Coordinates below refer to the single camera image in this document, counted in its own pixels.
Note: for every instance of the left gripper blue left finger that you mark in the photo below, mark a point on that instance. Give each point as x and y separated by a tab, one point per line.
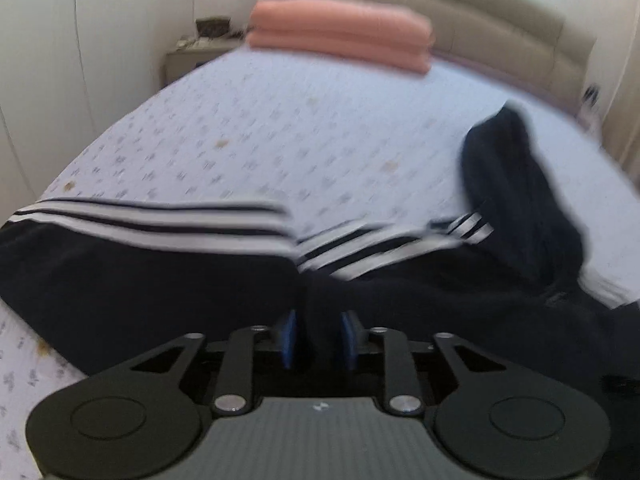
285	337

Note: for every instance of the folded pink blanket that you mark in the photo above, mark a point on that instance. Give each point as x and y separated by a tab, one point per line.
363	31

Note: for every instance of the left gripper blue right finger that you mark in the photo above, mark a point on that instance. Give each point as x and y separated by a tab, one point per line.
353	335

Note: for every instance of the beige padded headboard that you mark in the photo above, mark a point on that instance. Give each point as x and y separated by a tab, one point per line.
519	40

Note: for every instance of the white wardrobe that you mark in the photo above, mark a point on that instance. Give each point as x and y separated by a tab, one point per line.
70	69

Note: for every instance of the grey bedside table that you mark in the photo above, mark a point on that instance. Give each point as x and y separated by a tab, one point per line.
190	54

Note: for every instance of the floral white bed cover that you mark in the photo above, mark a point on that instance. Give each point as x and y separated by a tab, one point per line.
331	143

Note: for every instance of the black track jacket white stripes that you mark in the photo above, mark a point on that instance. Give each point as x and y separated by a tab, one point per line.
104	281

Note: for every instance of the dark box on nightstand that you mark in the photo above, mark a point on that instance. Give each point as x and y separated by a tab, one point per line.
213	27

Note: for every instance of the white blue item by headboard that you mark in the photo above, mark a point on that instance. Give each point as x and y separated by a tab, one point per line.
590	99

